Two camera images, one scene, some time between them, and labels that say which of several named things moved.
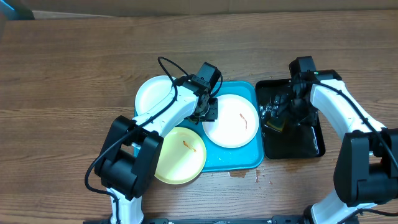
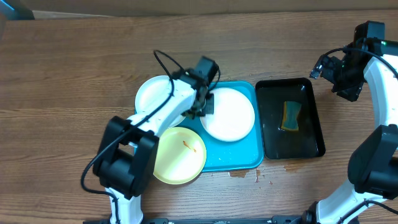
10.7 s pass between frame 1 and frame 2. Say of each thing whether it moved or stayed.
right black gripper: moved
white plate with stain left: stayed
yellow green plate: stayed
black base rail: stayed
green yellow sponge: moved
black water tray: stayed
